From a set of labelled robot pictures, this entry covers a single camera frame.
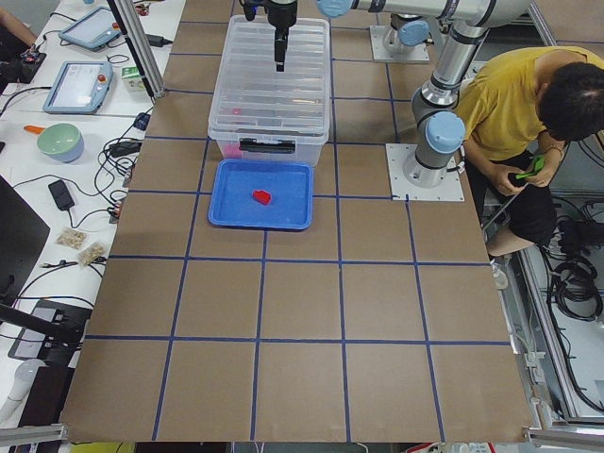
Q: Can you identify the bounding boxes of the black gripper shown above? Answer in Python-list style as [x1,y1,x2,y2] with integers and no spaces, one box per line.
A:
[265,0,297,72]

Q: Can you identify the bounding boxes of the clear plastic box lid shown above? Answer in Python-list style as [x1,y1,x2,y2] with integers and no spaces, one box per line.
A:
[208,15,331,140]

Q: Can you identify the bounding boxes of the red block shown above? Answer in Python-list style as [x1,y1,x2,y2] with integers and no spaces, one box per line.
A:
[252,190,272,206]

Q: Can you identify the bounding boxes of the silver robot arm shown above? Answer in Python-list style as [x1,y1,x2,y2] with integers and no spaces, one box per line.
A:
[260,1,428,72]
[317,0,529,188]

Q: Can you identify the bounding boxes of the clear plastic storage box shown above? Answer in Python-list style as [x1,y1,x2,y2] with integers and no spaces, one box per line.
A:
[208,127,329,166]

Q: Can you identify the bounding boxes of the blue plastic tray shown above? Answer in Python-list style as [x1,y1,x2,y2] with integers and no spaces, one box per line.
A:
[208,159,314,230]

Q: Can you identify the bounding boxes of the green white carton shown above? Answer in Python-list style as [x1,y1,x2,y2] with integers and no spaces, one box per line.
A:
[121,66,146,92]

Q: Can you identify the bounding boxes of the upper blue teach pendant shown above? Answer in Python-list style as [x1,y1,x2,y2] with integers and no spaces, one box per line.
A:
[59,6,121,51]

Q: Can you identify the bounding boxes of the blue teach pendant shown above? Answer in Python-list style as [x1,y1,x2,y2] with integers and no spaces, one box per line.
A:
[42,61,113,114]
[59,6,121,51]

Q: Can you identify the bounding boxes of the black power adapter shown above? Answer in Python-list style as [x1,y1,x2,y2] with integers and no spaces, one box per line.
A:
[109,140,142,159]

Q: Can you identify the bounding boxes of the lower blue teach pendant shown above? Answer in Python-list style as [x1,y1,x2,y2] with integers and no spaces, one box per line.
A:
[42,61,113,114]

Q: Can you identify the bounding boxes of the green bowl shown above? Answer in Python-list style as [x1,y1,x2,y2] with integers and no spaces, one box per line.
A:
[37,123,84,163]

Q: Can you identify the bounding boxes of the person in yellow shirt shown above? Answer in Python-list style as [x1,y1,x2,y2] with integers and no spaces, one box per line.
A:
[455,46,603,259]

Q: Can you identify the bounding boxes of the toy carrot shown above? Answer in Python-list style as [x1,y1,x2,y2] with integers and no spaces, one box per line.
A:
[24,125,44,134]

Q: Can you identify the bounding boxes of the black smartphone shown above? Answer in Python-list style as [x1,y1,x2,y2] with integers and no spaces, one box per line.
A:
[48,179,75,211]

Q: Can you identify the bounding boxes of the snack bag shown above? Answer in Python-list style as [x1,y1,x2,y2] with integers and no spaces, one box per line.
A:
[56,227,88,250]
[76,242,108,267]

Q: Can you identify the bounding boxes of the green phone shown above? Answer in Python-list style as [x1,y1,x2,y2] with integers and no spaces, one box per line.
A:
[512,155,545,180]

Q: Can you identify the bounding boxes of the black monitor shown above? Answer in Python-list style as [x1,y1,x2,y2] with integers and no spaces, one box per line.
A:
[0,177,50,306]

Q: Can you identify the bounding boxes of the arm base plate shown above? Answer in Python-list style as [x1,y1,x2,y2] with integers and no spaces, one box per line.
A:
[385,143,464,202]
[369,25,429,64]

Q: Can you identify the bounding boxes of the aluminium frame post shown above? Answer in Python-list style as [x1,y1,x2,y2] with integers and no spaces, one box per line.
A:
[107,0,165,100]

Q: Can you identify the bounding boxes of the coiled black cables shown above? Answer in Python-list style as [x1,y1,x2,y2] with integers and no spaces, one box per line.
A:
[546,257,600,322]

